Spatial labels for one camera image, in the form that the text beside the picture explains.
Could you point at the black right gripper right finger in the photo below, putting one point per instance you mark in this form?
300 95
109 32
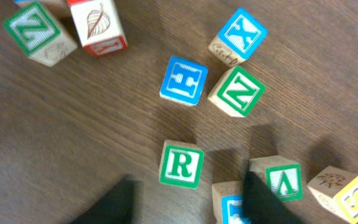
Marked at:
260 205

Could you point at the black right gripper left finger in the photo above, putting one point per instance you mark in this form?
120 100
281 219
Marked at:
116 206

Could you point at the green V block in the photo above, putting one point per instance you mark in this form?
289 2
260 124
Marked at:
281 175

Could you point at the green Z block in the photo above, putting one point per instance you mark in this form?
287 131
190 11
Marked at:
40 35

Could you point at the green N block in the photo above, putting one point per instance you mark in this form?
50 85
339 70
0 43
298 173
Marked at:
237 92

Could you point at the green R block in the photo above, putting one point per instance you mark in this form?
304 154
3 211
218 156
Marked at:
181 164

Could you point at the blue H block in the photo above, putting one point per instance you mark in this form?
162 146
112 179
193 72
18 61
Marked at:
183 81

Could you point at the tilted red-edged block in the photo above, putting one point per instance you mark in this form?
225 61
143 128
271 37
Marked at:
98 26

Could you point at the yellow block near M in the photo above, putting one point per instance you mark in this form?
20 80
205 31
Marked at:
336 190

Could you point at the blue X block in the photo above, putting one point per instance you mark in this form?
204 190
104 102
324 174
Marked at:
238 39

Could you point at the blue D block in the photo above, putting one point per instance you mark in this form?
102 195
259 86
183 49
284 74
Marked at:
59 8

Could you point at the blue P block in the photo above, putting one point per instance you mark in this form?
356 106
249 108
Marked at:
227 203

